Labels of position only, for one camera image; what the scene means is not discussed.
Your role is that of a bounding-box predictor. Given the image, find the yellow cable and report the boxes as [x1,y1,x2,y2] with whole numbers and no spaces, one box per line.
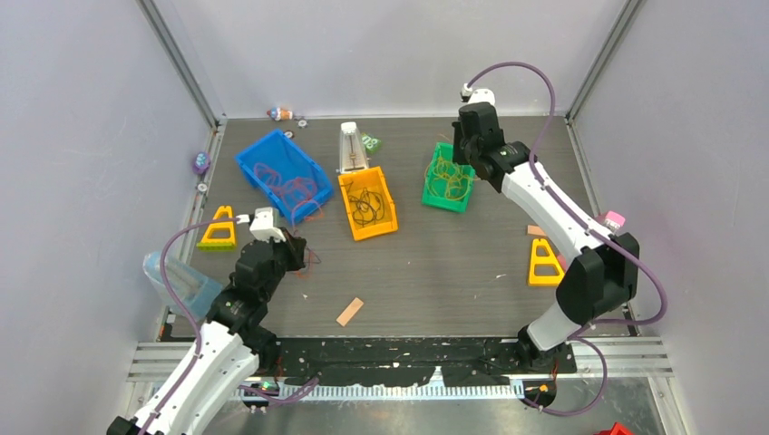
[423,147,476,202]

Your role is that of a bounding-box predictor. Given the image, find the orange purple cables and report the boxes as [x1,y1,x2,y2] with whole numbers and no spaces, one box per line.
[291,198,326,280]

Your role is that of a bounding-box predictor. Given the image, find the red orange cable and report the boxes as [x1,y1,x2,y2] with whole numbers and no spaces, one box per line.
[252,160,319,211]

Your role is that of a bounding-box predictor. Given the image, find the dark purple cable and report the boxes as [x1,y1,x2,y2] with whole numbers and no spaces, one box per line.
[346,187,392,229]

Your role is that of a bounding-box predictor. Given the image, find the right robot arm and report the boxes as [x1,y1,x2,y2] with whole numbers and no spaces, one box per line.
[453,102,640,372]

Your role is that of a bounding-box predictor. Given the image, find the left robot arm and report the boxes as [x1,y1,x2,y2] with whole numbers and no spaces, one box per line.
[107,230,307,434]

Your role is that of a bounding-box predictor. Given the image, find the yellow triangle block left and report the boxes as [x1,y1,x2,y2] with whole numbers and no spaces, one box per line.
[196,205,238,251]

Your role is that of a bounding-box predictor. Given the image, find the yellow triangle block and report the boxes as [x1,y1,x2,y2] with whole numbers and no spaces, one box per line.
[527,238,565,287]
[196,205,238,251]

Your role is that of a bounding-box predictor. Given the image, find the green plastic bin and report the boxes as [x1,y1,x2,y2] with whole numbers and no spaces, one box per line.
[422,142,475,213]

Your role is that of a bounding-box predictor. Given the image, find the clear blue plastic bag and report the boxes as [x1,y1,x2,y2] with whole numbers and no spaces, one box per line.
[142,251,224,323]

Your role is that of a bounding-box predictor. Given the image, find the blue plastic bin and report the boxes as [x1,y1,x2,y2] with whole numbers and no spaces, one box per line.
[234,130,334,226]

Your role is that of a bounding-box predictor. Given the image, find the tan wooden block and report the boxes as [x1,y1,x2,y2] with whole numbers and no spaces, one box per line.
[336,297,365,327]
[526,225,547,237]

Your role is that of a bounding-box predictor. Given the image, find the green owl toy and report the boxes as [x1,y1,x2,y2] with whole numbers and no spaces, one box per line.
[361,133,382,154]

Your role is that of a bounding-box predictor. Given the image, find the tan wooden block right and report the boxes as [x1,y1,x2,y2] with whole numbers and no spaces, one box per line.
[526,225,547,237]

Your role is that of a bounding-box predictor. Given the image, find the purple lotus toy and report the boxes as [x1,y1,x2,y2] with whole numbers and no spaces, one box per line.
[191,151,211,176]

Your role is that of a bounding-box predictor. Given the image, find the orange plastic bin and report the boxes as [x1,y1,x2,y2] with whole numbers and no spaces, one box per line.
[337,167,398,241]

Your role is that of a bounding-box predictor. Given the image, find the white metronome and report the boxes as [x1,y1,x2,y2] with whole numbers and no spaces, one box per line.
[339,121,369,174]

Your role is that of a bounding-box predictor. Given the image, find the clown figurine toy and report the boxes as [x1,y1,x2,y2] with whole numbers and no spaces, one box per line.
[266,107,295,121]

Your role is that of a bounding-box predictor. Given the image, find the yellow triangle block right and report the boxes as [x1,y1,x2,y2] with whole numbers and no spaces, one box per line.
[527,238,565,287]

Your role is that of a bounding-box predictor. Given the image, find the pink metronome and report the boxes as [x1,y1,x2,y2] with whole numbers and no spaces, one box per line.
[557,210,627,271]

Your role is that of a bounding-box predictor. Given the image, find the red object bottom edge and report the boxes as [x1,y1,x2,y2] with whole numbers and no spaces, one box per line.
[594,422,633,435]

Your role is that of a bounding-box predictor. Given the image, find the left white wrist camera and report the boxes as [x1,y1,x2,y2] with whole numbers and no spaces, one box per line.
[235,207,287,243]

